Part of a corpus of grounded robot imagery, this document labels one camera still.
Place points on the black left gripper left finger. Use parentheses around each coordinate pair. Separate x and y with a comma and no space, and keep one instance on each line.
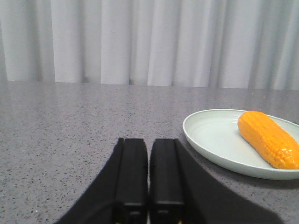
(119,193)

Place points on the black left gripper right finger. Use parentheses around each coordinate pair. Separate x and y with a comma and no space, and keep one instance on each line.
(182,192)

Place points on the orange plastic corn cob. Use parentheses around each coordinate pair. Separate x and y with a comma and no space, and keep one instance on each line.
(273,143)

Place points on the pale green round plate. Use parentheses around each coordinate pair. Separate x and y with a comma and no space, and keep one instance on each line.
(214,135)

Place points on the white pleated curtain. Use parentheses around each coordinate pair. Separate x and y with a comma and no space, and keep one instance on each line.
(252,44)

